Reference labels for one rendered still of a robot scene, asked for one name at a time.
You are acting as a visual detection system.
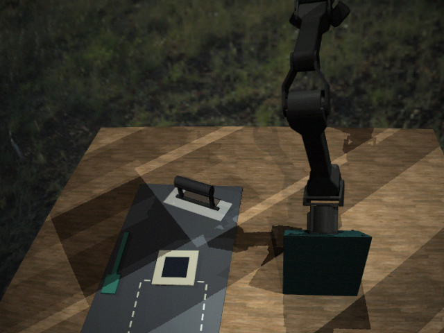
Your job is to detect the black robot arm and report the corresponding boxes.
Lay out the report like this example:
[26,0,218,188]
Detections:
[282,0,344,234]

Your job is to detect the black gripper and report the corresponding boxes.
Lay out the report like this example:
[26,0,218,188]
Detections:
[330,1,350,27]

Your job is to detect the teal flat paddle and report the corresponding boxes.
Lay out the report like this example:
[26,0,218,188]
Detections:
[101,232,130,294]

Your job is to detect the beige square tile with dark centre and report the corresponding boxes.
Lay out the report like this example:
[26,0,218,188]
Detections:
[151,250,198,287]

